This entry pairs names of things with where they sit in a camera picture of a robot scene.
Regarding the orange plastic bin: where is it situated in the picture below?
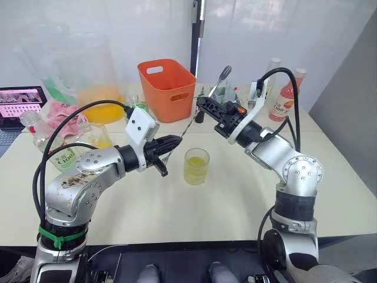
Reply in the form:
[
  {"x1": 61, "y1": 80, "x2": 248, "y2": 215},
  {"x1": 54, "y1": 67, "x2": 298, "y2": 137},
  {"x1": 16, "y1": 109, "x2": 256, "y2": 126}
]
[{"x1": 137, "y1": 58, "x2": 197, "y2": 124}]

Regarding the pink juice bottle white cap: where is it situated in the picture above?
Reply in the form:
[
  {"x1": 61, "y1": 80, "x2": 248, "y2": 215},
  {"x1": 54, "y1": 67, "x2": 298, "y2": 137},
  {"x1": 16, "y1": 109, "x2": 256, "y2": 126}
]
[{"x1": 268, "y1": 68, "x2": 308, "y2": 123}]

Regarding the laptop with pink screen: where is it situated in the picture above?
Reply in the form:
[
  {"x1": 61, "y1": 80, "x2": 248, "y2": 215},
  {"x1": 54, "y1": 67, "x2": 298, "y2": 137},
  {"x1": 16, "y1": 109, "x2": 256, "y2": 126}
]
[{"x1": 0, "y1": 85, "x2": 48, "y2": 151}]

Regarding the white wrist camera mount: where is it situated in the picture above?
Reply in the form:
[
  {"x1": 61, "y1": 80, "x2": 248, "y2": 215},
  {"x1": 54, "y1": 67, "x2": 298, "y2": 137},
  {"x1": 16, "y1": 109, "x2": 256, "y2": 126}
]
[
  {"x1": 124, "y1": 107, "x2": 160, "y2": 173},
  {"x1": 227, "y1": 84, "x2": 268, "y2": 146}
]

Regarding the long twisted metal spoon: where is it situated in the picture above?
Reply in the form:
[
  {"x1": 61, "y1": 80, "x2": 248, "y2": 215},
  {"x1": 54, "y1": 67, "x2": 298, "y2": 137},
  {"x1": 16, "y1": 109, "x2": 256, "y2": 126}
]
[{"x1": 163, "y1": 109, "x2": 199, "y2": 164}]

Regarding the green label juice bottle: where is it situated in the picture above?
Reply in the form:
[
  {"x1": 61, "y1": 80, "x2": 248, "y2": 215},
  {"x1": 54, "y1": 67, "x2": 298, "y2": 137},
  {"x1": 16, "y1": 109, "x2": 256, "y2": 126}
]
[{"x1": 48, "y1": 143, "x2": 80, "y2": 173}]

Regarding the large clear pitcher orange juice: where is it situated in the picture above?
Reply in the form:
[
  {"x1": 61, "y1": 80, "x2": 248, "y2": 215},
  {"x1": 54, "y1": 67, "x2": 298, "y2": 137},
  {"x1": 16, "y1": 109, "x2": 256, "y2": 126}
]
[{"x1": 25, "y1": 28, "x2": 127, "y2": 124}]

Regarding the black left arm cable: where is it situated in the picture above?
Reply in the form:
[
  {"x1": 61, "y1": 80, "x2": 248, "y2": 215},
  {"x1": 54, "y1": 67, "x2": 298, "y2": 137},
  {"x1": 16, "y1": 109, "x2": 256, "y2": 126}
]
[{"x1": 32, "y1": 100, "x2": 134, "y2": 226}]

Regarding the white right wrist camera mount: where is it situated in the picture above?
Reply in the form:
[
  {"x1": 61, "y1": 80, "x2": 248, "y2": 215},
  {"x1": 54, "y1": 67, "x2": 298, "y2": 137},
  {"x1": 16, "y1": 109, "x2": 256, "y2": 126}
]
[{"x1": 227, "y1": 84, "x2": 268, "y2": 146}]

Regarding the grey sneaker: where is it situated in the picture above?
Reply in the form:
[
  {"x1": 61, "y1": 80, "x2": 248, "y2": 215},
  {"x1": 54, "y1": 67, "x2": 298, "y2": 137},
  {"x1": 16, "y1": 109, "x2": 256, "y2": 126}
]
[{"x1": 0, "y1": 255, "x2": 35, "y2": 283}]

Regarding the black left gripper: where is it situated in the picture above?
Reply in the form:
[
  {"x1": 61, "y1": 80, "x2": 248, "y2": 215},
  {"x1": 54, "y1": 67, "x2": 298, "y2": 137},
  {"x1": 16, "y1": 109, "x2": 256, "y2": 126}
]
[{"x1": 143, "y1": 134, "x2": 181, "y2": 177}]

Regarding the glass beaker with yellow liquid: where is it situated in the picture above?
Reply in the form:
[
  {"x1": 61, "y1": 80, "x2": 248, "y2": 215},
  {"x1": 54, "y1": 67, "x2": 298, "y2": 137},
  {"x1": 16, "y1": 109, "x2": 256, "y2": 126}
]
[{"x1": 76, "y1": 121, "x2": 114, "y2": 152}]

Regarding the clear glass utensil holder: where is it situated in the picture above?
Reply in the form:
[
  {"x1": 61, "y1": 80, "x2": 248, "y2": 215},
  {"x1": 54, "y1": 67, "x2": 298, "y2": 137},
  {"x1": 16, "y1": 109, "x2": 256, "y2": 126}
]
[{"x1": 212, "y1": 79, "x2": 242, "y2": 104}]

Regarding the green zip tie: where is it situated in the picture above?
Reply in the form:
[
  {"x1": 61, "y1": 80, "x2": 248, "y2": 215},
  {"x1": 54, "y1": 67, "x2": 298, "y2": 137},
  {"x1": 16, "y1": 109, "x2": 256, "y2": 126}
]
[{"x1": 38, "y1": 224, "x2": 90, "y2": 250}]

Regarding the pink cloth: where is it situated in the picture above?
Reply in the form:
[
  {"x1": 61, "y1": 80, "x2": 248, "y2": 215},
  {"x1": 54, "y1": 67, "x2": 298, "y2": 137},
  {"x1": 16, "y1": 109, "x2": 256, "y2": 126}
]
[{"x1": 43, "y1": 99, "x2": 90, "y2": 140}]

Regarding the black vertical stand pole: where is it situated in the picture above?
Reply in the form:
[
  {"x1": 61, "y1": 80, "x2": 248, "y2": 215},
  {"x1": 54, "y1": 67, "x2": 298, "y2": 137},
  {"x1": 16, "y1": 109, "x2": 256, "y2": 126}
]
[{"x1": 189, "y1": 0, "x2": 206, "y2": 78}]

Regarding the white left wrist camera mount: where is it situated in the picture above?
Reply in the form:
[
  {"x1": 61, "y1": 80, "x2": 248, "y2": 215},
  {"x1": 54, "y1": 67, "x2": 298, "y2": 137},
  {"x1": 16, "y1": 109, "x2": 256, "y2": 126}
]
[{"x1": 124, "y1": 107, "x2": 160, "y2": 173}]

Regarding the clear empty plastic bottle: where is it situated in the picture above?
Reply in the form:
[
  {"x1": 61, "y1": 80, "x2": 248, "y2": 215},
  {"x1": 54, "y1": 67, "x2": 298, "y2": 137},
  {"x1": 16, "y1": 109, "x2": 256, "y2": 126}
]
[{"x1": 18, "y1": 110, "x2": 61, "y2": 154}]

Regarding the clear bottle white cap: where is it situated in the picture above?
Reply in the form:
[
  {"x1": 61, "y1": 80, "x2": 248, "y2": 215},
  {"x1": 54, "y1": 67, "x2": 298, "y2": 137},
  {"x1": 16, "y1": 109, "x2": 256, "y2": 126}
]
[{"x1": 264, "y1": 57, "x2": 283, "y2": 101}]

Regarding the metal fork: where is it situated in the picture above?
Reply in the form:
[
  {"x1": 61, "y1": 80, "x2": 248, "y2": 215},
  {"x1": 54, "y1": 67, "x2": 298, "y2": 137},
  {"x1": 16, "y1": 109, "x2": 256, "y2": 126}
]
[{"x1": 207, "y1": 65, "x2": 233, "y2": 98}]

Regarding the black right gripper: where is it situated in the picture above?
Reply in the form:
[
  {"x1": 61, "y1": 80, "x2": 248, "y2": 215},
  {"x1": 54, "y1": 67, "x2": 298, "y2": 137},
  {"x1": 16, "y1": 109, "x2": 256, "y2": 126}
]
[{"x1": 196, "y1": 96, "x2": 247, "y2": 139}]

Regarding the grey rounded shape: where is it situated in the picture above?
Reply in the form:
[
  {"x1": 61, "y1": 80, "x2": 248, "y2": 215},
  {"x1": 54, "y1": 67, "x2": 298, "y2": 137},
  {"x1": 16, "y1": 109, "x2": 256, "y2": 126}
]
[
  {"x1": 208, "y1": 261, "x2": 237, "y2": 283},
  {"x1": 136, "y1": 264, "x2": 162, "y2": 283}
]

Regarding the drinking glass with yellow liquid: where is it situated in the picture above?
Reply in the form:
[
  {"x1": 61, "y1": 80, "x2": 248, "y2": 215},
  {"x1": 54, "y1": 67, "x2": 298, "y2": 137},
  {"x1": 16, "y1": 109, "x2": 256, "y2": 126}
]
[{"x1": 183, "y1": 147, "x2": 211, "y2": 186}]

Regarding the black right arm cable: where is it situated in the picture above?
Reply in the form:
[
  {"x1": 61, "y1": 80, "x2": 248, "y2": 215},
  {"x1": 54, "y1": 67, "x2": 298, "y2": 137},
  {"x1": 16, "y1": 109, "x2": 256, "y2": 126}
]
[{"x1": 255, "y1": 67, "x2": 302, "y2": 152}]

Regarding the small bottle with green liquid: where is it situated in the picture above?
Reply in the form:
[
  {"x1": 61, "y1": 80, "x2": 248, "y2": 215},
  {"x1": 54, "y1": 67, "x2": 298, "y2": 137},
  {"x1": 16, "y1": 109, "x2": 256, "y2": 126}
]
[{"x1": 125, "y1": 93, "x2": 150, "y2": 125}]

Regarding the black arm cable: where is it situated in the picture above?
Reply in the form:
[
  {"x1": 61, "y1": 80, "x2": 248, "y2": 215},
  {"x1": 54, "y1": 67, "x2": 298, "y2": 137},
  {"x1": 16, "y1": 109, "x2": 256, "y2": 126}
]
[
  {"x1": 255, "y1": 67, "x2": 302, "y2": 152},
  {"x1": 32, "y1": 100, "x2": 134, "y2": 226}
]

